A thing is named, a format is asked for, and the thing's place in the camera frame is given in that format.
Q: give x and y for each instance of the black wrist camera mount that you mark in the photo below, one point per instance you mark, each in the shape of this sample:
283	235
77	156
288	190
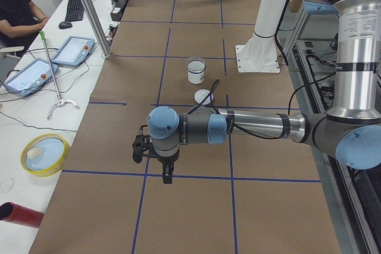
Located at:
142	146

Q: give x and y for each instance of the white round lid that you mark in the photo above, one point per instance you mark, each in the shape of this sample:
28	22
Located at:
203	96

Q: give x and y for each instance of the yellow tape roll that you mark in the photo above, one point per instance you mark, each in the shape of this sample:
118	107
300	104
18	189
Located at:
44	155

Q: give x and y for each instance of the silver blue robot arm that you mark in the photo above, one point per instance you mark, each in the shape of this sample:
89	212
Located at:
349	131

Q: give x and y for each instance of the black computer mouse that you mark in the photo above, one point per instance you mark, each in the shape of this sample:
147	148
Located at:
65	25

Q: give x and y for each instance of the near blue teach pendant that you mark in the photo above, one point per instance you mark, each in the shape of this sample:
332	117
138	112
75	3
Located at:
30	79

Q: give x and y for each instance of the far blue teach pendant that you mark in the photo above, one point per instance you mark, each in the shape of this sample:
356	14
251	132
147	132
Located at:
74	51

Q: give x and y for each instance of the red cylinder tube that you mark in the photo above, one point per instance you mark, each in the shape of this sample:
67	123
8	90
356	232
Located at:
21	215

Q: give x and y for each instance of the clear petri dish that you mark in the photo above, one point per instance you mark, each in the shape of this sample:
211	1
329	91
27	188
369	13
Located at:
6	185

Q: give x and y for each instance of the black keyboard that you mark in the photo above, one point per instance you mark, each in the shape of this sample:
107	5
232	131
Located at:
75	11

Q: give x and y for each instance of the aluminium frame post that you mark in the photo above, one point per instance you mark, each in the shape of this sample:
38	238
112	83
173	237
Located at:
96	27

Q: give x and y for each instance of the seated person in black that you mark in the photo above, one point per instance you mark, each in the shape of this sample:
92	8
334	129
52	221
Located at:
21	22

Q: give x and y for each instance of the white enamel cup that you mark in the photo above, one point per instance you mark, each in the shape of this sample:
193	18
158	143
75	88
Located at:
196	78

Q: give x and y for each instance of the blue teach pendant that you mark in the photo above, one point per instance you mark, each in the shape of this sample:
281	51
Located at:
30	79
74	51

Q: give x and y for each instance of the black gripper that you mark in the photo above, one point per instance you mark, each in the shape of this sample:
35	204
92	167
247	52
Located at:
165	161

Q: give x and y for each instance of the white pedestal column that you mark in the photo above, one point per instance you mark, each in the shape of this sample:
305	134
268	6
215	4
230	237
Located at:
259	54

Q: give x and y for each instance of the black box device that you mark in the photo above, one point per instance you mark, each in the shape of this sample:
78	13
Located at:
118	10

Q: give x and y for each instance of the metal reacher grabber tool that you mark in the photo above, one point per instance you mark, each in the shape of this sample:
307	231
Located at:
61	102

